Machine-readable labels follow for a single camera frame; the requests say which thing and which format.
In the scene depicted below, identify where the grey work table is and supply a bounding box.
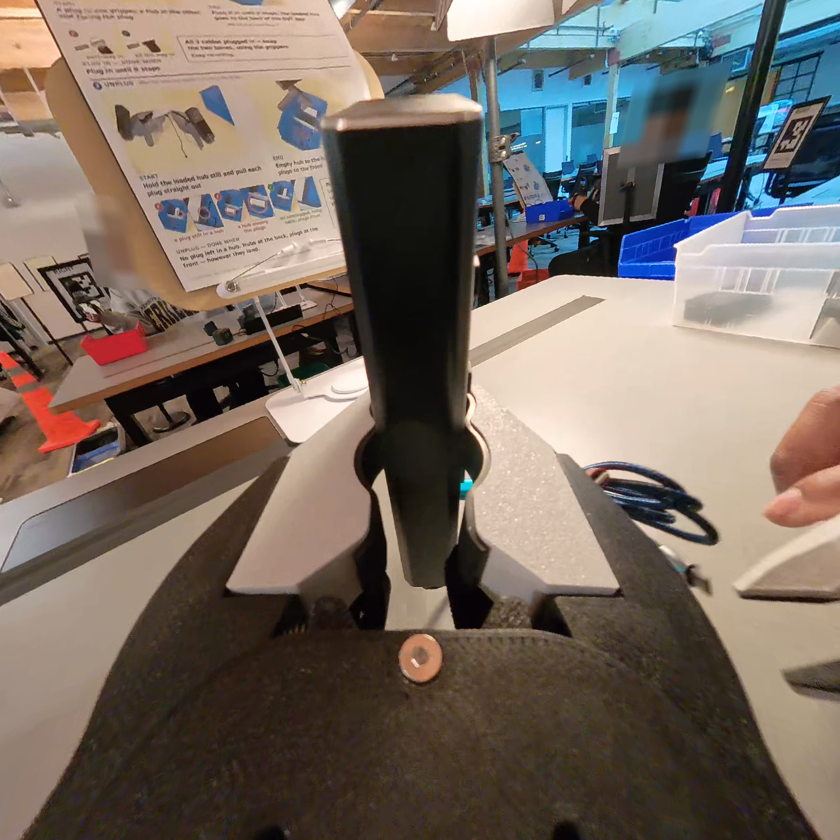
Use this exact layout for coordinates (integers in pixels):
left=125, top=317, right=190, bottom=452
left=49, top=298, right=358, bottom=447

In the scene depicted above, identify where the orange traffic cone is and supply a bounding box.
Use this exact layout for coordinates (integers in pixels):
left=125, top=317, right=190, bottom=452
left=0, top=351, right=102, bottom=455
left=508, top=239, right=546, bottom=290

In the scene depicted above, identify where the instruction poster board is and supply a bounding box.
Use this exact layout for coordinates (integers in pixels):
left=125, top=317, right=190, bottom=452
left=502, top=152, right=555, bottom=207

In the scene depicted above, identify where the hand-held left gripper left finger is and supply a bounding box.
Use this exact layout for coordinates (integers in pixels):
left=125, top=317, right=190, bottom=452
left=225, top=403, right=391, bottom=630

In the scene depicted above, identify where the document stand with instruction sheet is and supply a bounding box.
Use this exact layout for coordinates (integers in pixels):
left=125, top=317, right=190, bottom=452
left=33, top=0, right=385, bottom=446

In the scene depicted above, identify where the grey metal pole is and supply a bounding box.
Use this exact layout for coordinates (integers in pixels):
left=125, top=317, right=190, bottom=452
left=482, top=36, right=513, bottom=299

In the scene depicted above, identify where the red plastic tray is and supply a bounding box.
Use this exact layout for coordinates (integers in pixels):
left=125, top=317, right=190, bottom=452
left=80, top=323, right=148, bottom=367

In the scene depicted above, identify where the black office chair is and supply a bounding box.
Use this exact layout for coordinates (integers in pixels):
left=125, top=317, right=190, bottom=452
left=548, top=226, right=621, bottom=277

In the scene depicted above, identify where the black long USB hub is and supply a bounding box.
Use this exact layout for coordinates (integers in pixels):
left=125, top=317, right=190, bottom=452
left=320, top=94, right=487, bottom=588

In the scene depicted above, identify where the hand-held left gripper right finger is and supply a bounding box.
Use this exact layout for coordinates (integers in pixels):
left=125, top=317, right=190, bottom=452
left=445, top=382, right=622, bottom=630

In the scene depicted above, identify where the wooden table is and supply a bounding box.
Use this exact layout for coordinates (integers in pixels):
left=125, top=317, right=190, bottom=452
left=478, top=215, right=586, bottom=258

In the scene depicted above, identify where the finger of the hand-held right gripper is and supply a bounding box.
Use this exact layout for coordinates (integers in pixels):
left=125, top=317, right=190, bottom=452
left=731, top=520, right=840, bottom=601
left=783, top=658, right=840, bottom=704

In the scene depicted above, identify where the grey board stand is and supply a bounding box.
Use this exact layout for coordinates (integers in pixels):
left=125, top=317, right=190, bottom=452
left=597, top=146, right=667, bottom=227

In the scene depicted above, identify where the black framed tag board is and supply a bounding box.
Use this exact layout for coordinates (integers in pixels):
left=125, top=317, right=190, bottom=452
left=36, top=257, right=109, bottom=326
left=761, top=97, right=831, bottom=173

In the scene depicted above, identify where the person's right hand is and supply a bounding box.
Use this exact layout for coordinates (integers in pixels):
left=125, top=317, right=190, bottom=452
left=764, top=386, right=840, bottom=528

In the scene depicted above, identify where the black pole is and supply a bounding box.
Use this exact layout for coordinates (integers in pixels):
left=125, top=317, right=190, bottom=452
left=715, top=0, right=788, bottom=214

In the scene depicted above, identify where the clear plastic bin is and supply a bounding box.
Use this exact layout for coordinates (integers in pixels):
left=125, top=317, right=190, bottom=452
left=669, top=205, right=840, bottom=349

